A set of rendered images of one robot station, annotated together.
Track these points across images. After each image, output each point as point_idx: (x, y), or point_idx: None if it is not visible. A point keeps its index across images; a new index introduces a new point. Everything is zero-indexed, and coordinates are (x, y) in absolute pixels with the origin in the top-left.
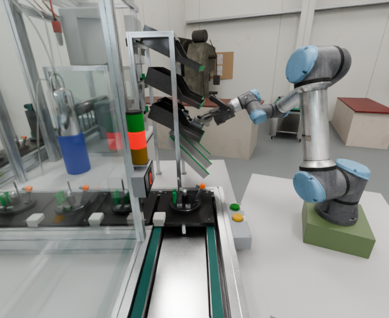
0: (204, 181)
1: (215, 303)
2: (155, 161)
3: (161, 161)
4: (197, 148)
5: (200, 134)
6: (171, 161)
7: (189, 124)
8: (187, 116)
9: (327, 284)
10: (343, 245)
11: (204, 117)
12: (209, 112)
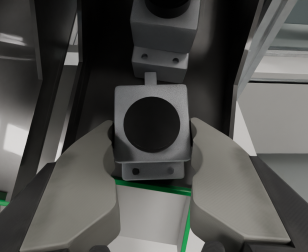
0: (134, 244)
1: None
2: (238, 111)
3: (238, 123)
4: (186, 201)
5: (4, 176)
6: (248, 144)
7: (40, 80)
8: (134, 37)
9: None
10: None
11: (67, 167)
12: (233, 244)
